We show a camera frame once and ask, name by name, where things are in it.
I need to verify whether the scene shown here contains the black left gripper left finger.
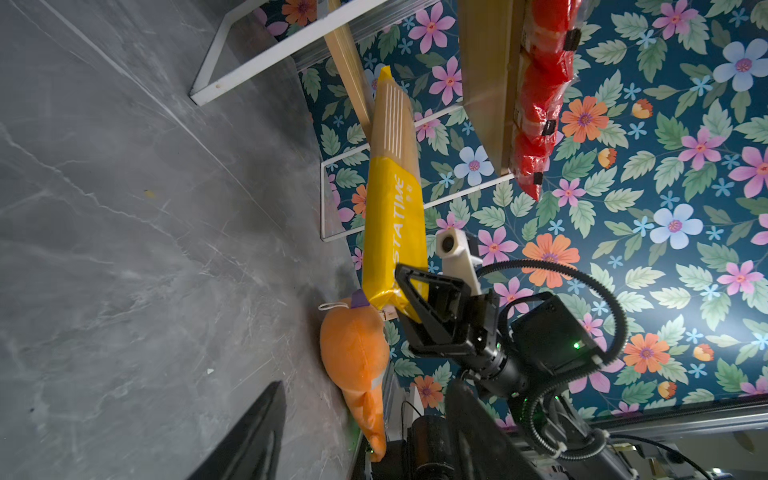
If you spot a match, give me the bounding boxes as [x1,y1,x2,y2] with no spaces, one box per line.
[188,381,287,480]

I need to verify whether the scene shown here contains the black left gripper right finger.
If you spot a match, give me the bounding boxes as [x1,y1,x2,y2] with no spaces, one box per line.
[445,380,540,479]

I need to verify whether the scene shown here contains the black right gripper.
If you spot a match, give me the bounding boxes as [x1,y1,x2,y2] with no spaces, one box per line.
[394,263,506,375]

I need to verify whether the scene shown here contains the yellow pasta bag top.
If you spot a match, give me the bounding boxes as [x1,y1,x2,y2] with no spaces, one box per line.
[362,66,428,321]

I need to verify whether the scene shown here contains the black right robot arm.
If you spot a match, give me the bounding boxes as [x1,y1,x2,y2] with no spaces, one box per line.
[395,260,637,479]

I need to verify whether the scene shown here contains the wooden two-tier shelf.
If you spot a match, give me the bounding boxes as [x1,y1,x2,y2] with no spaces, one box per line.
[189,1,534,242]

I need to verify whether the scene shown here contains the orange shark plush toy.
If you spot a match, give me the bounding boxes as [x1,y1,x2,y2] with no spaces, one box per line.
[320,290,390,463]

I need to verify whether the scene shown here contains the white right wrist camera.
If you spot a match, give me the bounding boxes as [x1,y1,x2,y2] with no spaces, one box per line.
[436,228,483,296]

